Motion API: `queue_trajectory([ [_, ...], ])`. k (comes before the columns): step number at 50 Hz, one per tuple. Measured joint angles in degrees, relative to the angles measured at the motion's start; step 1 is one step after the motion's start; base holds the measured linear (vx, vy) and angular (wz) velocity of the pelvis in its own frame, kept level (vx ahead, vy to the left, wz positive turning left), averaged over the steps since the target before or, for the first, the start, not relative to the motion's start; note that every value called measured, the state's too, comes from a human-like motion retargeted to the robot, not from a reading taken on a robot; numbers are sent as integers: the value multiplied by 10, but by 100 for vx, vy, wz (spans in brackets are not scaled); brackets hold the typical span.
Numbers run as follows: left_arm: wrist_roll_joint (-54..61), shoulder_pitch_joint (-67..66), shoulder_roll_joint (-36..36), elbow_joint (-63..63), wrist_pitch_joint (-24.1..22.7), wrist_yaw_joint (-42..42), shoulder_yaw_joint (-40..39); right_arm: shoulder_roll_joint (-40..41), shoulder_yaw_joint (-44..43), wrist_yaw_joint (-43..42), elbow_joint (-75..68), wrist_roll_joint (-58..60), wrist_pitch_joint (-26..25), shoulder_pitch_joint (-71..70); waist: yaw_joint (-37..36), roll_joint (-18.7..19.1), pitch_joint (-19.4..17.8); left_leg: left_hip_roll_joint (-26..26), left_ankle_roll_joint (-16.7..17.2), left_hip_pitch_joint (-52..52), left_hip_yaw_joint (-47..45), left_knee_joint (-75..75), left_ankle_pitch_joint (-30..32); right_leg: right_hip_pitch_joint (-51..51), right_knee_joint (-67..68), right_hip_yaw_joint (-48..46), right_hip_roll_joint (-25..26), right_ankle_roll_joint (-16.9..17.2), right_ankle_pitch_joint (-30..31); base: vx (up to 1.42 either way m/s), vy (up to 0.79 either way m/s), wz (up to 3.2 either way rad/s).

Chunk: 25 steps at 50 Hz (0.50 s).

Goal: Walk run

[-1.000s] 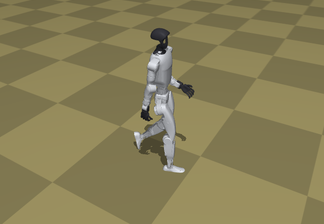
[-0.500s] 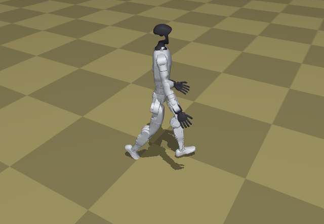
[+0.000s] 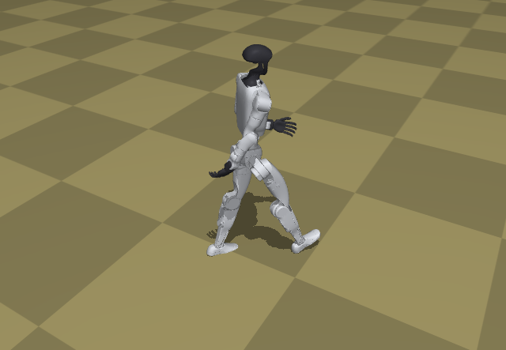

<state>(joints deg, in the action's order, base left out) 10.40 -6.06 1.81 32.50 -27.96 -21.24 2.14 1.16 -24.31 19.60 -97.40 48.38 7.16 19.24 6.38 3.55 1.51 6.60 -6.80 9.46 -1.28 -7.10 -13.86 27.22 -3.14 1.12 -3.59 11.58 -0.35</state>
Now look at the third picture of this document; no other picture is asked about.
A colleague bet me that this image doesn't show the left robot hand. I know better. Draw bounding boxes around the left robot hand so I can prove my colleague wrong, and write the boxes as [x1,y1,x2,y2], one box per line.
[267,117,296,137]

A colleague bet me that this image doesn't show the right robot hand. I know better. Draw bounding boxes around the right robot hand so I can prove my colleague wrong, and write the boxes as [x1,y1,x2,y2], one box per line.
[209,161,235,178]

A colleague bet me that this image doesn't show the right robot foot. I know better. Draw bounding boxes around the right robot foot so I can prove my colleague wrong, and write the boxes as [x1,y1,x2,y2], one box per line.
[291,229,321,254]

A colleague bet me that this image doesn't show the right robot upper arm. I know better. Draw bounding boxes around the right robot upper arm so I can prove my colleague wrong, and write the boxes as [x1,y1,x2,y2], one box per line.
[243,91,272,141]

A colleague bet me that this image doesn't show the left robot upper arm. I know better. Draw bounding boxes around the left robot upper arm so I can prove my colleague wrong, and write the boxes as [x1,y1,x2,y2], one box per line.
[234,73,247,113]

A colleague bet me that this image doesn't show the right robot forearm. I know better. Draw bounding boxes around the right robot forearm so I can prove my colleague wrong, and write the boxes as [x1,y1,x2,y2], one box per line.
[227,134,256,170]

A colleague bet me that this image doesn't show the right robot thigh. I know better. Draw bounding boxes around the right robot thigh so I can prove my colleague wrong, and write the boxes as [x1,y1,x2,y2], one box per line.
[249,156,289,217]

